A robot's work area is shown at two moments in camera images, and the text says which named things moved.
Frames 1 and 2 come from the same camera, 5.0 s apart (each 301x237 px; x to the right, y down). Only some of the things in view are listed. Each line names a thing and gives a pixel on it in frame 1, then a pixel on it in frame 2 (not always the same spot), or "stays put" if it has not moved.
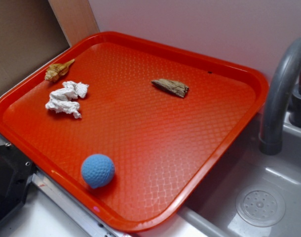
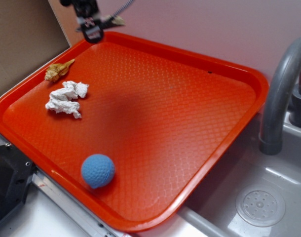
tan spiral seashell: x=55 y=70 stays put
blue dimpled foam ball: x=98 y=171 stays put
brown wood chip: x=174 y=87 to x=116 y=19
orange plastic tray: x=131 y=134 stays put
